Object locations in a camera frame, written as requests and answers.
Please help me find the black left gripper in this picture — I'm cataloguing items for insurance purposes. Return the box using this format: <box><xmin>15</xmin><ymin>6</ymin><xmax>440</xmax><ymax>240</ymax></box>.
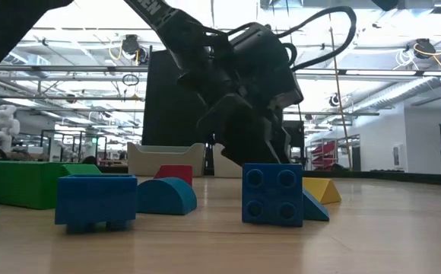
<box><xmin>176</xmin><ymin>37</ymin><xmax>293</xmax><ymax>167</ymax></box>

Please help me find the blue studded toy brick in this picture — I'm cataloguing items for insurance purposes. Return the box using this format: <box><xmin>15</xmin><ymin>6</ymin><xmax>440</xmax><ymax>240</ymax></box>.
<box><xmin>241</xmin><ymin>162</ymin><xmax>305</xmax><ymax>228</ymax></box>

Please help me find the yellow wedge block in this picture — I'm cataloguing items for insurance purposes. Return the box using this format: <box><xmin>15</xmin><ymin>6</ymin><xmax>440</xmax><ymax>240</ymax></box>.
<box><xmin>302</xmin><ymin>177</ymin><xmax>342</xmax><ymax>206</ymax></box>

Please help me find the red small block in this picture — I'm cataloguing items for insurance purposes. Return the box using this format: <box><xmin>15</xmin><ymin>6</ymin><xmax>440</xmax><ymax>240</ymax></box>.
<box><xmin>154</xmin><ymin>164</ymin><xmax>194</xmax><ymax>187</ymax></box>

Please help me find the blue hollow toy brick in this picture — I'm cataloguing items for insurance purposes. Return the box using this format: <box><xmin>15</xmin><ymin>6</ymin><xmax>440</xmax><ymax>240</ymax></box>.
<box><xmin>54</xmin><ymin>174</ymin><xmax>138</xmax><ymax>234</ymax></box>

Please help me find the green cube block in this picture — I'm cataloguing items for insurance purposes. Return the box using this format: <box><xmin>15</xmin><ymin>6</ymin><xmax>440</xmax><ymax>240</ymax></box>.
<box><xmin>0</xmin><ymin>160</ymin><xmax>69</xmax><ymax>211</ymax></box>

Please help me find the white plastic bin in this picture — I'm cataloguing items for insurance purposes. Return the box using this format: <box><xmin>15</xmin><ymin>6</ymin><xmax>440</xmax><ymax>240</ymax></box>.
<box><xmin>212</xmin><ymin>142</ymin><xmax>244</xmax><ymax>179</ymax></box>

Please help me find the red shelf rack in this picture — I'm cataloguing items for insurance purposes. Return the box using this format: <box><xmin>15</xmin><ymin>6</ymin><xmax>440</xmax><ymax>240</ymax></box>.
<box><xmin>310</xmin><ymin>140</ymin><xmax>338</xmax><ymax>170</ymax></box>

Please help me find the blue wedge block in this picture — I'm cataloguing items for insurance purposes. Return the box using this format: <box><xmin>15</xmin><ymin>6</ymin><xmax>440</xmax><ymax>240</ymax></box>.
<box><xmin>302</xmin><ymin>186</ymin><xmax>331</xmax><ymax>222</ymax></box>

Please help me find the black partition screen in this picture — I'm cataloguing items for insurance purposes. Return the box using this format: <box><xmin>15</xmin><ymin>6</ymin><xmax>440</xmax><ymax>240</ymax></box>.
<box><xmin>141</xmin><ymin>49</ymin><xmax>284</xmax><ymax>148</ymax></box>

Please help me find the teal half-cylinder block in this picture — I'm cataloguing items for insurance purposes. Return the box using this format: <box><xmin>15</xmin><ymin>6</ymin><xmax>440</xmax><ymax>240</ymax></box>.
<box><xmin>135</xmin><ymin>177</ymin><xmax>198</xmax><ymax>216</ymax></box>

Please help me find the grey plastic bin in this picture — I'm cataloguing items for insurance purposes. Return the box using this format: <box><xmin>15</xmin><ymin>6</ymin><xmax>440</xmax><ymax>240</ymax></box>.
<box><xmin>127</xmin><ymin>142</ymin><xmax>206</xmax><ymax>178</ymax></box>

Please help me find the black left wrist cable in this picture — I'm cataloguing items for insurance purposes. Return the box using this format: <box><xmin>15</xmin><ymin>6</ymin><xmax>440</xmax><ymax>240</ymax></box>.
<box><xmin>227</xmin><ymin>5</ymin><xmax>357</xmax><ymax>73</ymax></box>

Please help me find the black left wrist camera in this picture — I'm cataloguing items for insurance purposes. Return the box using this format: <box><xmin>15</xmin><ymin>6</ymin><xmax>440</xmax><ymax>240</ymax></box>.
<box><xmin>227</xmin><ymin>21</ymin><xmax>305</xmax><ymax>111</ymax></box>

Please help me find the yellow hanging cable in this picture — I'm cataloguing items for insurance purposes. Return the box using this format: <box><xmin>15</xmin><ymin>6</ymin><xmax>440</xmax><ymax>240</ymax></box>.
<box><xmin>328</xmin><ymin>11</ymin><xmax>354</xmax><ymax>171</ymax></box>

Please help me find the silver ribbed ceiling duct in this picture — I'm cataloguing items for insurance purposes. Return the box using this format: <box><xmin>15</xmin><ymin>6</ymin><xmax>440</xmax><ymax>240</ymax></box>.
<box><xmin>351</xmin><ymin>75</ymin><xmax>441</xmax><ymax>113</ymax></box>

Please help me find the black hanging cable coil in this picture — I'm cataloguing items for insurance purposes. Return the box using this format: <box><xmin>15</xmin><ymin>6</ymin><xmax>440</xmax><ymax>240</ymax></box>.
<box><xmin>121</xmin><ymin>73</ymin><xmax>141</xmax><ymax>88</ymax></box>

